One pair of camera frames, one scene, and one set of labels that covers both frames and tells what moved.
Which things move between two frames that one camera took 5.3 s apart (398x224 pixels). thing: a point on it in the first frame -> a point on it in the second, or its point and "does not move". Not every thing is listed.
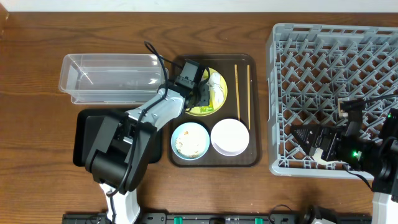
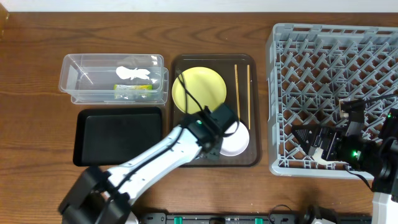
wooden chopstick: (249, 95) does not move
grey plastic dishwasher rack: (311, 67) does not move
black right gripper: (321, 142) does not move
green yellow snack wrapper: (210, 107) -> (132, 91)
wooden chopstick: (237, 94) does not move
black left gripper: (203, 94) -> (212, 152)
